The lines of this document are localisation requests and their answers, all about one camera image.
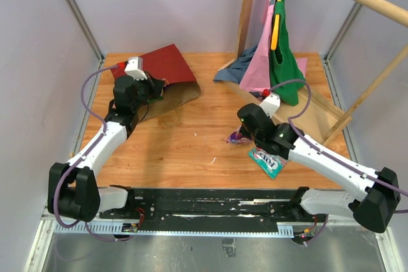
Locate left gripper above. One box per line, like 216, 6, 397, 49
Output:
131, 71, 164, 111

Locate red paper bag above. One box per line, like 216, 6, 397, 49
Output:
110, 45, 201, 122

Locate purple snack packet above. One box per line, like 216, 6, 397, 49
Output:
226, 126, 253, 145

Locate pink shirt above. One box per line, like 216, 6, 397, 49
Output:
239, 5, 307, 97

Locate green shirt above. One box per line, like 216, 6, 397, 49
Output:
268, 0, 305, 106

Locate yellow hanger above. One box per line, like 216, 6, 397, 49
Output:
270, 0, 282, 51

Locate teal Fox's candy packet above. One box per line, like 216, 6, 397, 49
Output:
248, 147, 288, 179

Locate green snack packet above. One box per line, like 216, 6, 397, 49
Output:
147, 90, 164, 104

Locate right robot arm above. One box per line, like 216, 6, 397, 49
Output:
237, 103, 402, 233

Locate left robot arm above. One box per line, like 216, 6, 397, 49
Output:
47, 75, 166, 222

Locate blue-grey cloth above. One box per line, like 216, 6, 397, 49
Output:
213, 45, 258, 84

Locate wooden clothes rack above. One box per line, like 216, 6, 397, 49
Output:
219, 0, 407, 145

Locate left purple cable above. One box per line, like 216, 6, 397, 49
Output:
52, 61, 135, 243

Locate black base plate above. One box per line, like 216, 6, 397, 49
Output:
99, 187, 325, 234

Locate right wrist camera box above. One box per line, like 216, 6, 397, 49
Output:
259, 89, 281, 118

